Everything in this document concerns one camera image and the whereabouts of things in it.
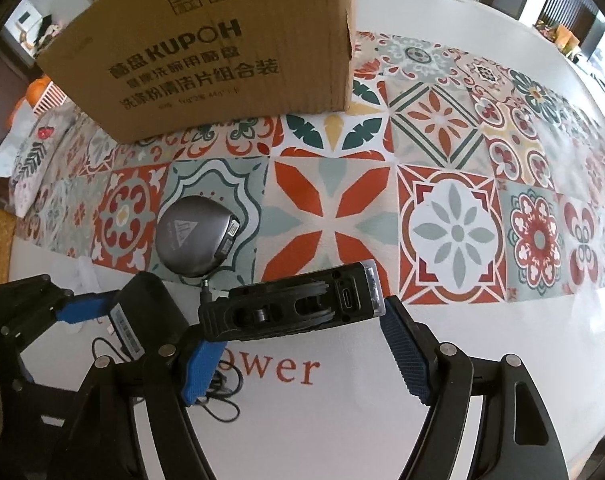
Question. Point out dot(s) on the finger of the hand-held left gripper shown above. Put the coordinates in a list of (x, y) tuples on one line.
[(85, 308)]

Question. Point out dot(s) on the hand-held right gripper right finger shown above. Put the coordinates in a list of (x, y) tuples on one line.
[(405, 350)]

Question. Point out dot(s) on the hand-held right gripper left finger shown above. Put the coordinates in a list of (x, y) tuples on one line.
[(202, 370)]

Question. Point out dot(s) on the black rectangular device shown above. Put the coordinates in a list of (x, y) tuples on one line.
[(292, 305)]

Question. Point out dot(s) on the brown cardboard box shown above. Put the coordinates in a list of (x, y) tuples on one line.
[(207, 60)]

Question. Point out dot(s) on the grey round device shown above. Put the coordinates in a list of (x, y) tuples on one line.
[(192, 235)]

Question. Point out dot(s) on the patterned tile table runner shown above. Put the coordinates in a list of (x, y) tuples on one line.
[(457, 220)]

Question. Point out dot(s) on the leaf print tissue pouch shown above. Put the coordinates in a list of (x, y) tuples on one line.
[(40, 152)]

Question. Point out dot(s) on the orange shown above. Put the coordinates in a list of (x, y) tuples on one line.
[(18, 110), (38, 89)]

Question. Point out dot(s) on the white fruit basket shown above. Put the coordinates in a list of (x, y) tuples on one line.
[(55, 97)]

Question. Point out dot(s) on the orange box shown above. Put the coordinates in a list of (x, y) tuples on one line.
[(566, 39)]

